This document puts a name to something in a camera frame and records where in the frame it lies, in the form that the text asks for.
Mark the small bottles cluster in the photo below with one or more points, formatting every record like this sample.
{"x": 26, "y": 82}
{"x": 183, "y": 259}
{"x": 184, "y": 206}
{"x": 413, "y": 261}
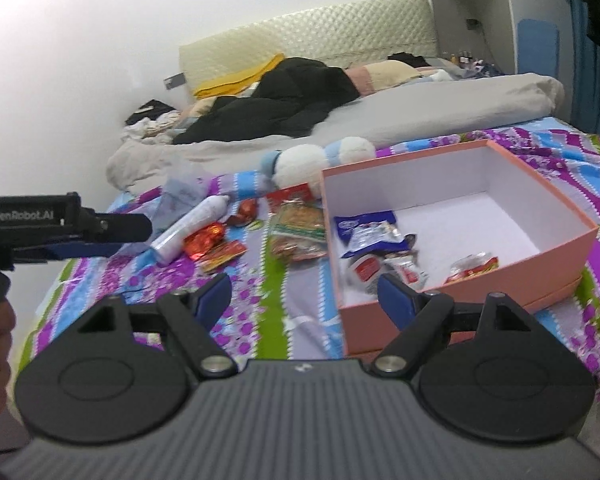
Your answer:
{"x": 462, "y": 59}

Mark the beige pillow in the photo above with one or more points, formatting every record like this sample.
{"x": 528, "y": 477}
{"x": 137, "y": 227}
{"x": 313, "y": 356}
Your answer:
{"x": 385, "y": 74}

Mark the white and blue plush toy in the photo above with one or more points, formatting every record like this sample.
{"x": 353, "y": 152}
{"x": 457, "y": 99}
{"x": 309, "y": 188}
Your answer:
{"x": 305, "y": 165}

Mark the small red brown packet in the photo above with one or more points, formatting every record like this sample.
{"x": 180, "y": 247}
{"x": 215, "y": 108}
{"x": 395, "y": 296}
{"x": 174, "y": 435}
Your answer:
{"x": 472, "y": 267}

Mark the blue curtain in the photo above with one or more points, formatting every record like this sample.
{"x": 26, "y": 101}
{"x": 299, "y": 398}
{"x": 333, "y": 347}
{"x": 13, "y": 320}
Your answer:
{"x": 590, "y": 85}

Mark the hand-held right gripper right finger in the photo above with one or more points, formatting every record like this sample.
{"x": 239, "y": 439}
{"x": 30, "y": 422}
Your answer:
{"x": 395, "y": 301}

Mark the cream quilted headboard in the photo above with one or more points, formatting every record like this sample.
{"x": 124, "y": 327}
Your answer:
{"x": 330, "y": 30}

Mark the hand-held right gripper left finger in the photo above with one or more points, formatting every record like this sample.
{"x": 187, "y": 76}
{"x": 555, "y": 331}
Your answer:
{"x": 215, "y": 294}

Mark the black cloth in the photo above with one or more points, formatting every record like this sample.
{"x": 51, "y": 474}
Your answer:
{"x": 410, "y": 59}

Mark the red brown wrapped candy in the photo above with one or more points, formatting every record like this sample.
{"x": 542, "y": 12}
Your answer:
{"x": 245, "y": 210}

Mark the blue snack packet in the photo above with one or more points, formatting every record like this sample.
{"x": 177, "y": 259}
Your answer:
{"x": 365, "y": 232}

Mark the black wall socket plug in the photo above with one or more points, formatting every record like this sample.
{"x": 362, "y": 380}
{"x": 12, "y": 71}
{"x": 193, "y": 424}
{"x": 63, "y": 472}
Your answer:
{"x": 473, "y": 24}

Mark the clear plastic bag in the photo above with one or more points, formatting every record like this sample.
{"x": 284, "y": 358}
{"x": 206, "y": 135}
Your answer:
{"x": 180, "y": 195}

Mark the crumpled red foil packet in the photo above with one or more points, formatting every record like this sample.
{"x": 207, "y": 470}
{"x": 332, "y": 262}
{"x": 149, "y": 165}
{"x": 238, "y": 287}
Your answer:
{"x": 205, "y": 240}

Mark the white red snack packet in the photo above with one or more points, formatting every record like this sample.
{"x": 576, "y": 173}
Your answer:
{"x": 410, "y": 270}
{"x": 367, "y": 270}

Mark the white spray can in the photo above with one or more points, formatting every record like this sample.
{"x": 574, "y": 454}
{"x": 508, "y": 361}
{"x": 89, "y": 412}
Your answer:
{"x": 185, "y": 230}

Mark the grey duvet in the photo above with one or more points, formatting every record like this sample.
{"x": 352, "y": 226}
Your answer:
{"x": 430, "y": 110}

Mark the pile of clothes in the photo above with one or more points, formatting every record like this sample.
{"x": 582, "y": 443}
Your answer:
{"x": 150, "y": 112}

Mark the purple floral bed sheet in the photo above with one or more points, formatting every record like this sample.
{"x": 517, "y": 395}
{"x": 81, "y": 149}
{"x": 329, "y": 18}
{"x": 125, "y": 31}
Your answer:
{"x": 280, "y": 310}

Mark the black jacket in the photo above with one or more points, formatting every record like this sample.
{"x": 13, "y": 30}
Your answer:
{"x": 290, "y": 95}

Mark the pastel patterned pillow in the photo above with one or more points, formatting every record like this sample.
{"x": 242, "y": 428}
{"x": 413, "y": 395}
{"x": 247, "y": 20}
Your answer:
{"x": 197, "y": 112}

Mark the yellow pillow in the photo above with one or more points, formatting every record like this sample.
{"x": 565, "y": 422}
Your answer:
{"x": 230, "y": 82}

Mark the pink cardboard box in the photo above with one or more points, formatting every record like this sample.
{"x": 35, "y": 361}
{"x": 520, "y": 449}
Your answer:
{"x": 480, "y": 185}

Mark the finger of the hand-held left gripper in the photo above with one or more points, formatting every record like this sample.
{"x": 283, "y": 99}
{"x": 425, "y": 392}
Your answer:
{"x": 125, "y": 227}
{"x": 70, "y": 251}

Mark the blue board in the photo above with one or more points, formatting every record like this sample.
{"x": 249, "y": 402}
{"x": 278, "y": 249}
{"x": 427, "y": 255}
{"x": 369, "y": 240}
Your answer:
{"x": 539, "y": 50}

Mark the grey wall switch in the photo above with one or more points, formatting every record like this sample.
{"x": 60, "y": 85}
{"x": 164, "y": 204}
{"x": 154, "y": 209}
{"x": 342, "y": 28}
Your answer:
{"x": 175, "y": 81}

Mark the clear biscuit packet red label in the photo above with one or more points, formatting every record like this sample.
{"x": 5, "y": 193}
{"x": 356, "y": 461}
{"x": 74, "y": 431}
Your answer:
{"x": 300, "y": 230}

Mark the red orange packet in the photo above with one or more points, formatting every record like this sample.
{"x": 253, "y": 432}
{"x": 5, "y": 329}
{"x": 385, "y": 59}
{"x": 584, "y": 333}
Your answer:
{"x": 225, "y": 255}

